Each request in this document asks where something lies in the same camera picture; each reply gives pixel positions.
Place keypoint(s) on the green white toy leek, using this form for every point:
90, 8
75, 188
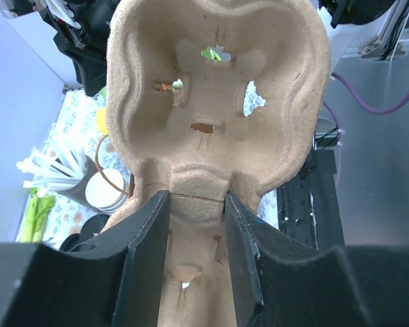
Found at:
36, 215

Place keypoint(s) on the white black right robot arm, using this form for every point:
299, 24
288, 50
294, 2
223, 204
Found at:
82, 30

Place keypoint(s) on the brown cardboard cup carrier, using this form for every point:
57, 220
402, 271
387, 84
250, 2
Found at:
206, 98

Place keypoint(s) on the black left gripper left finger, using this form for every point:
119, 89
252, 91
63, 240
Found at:
112, 279

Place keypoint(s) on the stack of black lids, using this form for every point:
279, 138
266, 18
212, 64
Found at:
91, 228

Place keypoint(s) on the stack of paper cups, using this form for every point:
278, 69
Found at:
102, 196

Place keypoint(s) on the aluminium frame rail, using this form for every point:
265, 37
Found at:
386, 38

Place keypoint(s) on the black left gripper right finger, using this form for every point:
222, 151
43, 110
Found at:
278, 281

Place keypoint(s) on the brown cup with straws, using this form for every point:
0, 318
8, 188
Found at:
66, 172

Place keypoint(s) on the brown paper bag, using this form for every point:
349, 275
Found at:
113, 178

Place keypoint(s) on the floral patterned table mat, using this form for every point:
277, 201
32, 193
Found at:
77, 122

